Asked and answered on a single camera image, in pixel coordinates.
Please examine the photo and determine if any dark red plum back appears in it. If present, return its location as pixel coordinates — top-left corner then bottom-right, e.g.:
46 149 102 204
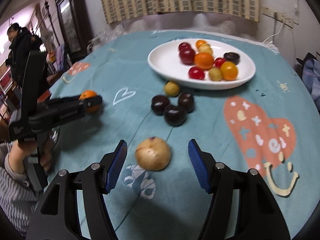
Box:
178 42 191 51

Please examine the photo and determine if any pale yellow small fruit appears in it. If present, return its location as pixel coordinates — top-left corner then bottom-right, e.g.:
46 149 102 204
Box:
198 44 213 55

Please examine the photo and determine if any black plum front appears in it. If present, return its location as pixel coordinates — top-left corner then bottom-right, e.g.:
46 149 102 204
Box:
163 105 187 126

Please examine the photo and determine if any beige potato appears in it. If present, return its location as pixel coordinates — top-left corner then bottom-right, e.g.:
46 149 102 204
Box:
135 137 171 171

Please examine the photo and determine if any blue clothes pile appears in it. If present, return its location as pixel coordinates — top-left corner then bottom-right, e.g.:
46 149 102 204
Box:
302 59 320 102

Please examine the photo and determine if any black plum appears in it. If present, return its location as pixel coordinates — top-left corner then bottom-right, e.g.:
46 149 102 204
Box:
151 95 170 115
178 92 195 113
163 105 187 126

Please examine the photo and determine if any person left hand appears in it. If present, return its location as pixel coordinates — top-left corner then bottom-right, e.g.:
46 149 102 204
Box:
8 138 54 174

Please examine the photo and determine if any teal patterned tablecloth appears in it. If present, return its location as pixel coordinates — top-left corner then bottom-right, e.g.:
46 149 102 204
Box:
51 31 319 239

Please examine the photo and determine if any red cherry tomato back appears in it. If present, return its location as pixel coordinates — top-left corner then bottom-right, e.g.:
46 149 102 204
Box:
214 57 227 68

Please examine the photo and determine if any dark red plum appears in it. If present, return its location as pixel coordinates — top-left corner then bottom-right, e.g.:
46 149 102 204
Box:
178 42 191 51
179 48 196 65

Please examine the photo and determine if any small yellow-green fruit back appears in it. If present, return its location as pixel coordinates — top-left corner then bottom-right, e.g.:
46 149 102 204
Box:
164 81 180 97

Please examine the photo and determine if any person in black coat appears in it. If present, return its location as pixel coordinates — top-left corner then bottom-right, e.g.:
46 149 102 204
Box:
5 23 43 88

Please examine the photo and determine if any dark red plum front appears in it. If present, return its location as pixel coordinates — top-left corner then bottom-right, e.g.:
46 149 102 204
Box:
179 48 196 65

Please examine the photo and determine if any white kettle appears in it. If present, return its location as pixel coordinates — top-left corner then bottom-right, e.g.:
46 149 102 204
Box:
87 37 101 54

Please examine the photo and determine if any yellow orange persimmon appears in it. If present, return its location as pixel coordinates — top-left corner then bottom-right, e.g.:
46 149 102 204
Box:
220 61 238 81

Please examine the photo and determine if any grey knit sleeve forearm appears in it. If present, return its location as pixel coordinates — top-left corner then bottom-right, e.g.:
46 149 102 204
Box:
1 142 39 236

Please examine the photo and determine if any red cherry tomato front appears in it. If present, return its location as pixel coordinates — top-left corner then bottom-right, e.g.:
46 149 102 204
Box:
188 67 205 80

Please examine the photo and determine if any wall power strip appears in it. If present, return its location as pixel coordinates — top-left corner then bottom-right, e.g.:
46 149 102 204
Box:
261 5 298 29

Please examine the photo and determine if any small orange kumquat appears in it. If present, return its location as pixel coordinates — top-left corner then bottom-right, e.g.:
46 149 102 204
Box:
195 40 207 49

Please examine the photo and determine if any small mandarin orange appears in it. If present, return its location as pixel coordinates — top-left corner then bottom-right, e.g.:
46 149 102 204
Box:
194 53 214 70

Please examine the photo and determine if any dark framed picture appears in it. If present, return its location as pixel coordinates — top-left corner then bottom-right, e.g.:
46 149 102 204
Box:
55 0 93 63

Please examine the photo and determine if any white power cable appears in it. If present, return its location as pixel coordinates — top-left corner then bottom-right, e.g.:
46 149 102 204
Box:
262 22 286 45

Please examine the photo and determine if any large orange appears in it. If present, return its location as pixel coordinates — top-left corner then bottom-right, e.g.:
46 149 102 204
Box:
79 90 102 114

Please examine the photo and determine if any dark purple mangosteen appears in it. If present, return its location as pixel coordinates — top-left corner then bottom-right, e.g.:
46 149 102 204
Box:
223 52 240 65

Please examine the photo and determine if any white oval plate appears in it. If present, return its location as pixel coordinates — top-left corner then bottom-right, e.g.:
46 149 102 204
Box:
148 38 256 90

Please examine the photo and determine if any red cherry tomato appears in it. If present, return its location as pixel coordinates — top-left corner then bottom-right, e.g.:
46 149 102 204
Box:
188 67 205 80
214 57 227 68

